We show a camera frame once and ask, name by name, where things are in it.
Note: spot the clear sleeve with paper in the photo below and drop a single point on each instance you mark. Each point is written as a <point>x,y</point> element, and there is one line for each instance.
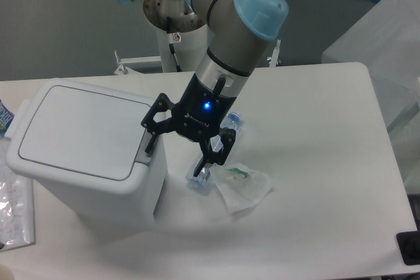
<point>17,209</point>

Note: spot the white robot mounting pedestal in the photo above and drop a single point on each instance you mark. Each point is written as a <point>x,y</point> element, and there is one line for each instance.
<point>177,52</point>

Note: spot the white plastic trash can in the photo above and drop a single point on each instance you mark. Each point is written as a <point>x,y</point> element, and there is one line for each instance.
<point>87,146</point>

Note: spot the blue green drink carton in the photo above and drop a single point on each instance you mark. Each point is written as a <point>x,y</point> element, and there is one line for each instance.
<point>6,117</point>

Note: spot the clear crushed plastic bottle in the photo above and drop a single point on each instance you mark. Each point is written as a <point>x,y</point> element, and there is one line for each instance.
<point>199,176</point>

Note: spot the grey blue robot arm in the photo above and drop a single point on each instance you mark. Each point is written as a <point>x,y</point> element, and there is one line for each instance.
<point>242,31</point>

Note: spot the clear plastic wrapper bag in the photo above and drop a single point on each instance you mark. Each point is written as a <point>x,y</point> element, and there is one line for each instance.
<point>241,188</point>

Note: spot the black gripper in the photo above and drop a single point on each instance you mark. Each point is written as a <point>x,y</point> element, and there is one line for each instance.
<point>203,112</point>

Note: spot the black device at edge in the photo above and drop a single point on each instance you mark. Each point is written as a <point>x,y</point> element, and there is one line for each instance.
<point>408,243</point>

